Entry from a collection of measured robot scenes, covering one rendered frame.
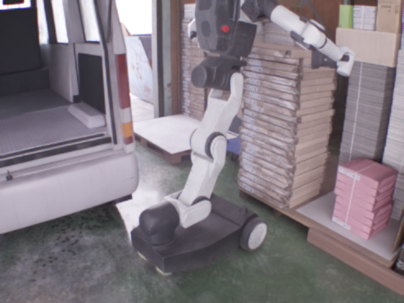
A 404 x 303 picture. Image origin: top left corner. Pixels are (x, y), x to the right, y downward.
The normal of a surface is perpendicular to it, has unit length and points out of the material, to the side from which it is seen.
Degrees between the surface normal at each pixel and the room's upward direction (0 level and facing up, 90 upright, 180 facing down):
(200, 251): 90
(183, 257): 90
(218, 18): 87
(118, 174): 87
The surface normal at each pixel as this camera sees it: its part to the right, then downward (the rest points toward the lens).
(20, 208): 0.59, 0.28
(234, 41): 0.47, 0.46
